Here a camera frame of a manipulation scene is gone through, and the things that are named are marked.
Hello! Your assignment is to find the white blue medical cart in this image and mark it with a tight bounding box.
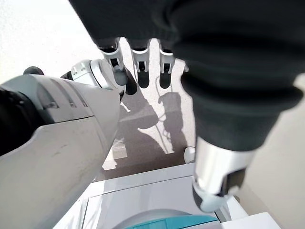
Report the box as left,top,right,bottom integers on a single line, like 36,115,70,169
53,146,283,229

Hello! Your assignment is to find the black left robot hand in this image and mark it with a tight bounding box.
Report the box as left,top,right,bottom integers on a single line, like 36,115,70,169
69,0,305,213

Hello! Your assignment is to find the white cart caster wheel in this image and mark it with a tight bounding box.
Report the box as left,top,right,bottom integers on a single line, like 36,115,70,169
184,146,199,165

